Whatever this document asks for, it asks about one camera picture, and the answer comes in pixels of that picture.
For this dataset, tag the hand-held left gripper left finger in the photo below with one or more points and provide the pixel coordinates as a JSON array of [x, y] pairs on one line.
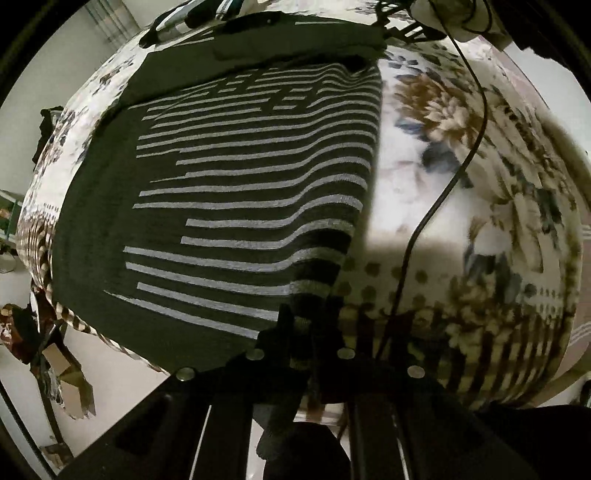
[[271, 353]]

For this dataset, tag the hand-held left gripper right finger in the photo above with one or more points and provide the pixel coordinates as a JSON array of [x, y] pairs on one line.
[[333, 356]]

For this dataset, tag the dark striped sweater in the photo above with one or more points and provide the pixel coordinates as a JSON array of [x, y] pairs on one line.
[[231, 207]]

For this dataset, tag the cardboard box on floor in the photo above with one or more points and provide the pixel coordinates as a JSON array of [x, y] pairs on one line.
[[69, 383]]

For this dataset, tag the floral printed blanket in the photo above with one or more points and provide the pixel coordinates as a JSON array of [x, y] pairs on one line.
[[461, 138]]

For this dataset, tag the brown patterned cloth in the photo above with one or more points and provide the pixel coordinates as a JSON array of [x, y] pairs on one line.
[[16, 330]]

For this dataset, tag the striped cloth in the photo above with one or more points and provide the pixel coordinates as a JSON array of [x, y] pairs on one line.
[[207, 11]]

